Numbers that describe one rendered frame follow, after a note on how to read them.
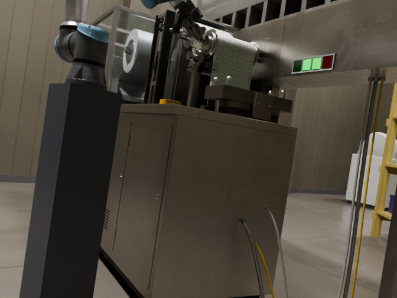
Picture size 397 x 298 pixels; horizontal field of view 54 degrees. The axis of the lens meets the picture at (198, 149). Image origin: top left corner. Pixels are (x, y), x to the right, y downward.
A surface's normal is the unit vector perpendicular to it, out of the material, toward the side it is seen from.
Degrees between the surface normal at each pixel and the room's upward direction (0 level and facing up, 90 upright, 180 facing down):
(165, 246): 90
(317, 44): 90
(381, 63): 90
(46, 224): 90
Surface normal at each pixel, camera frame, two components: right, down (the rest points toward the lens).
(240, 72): 0.48, 0.10
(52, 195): -0.74, -0.10
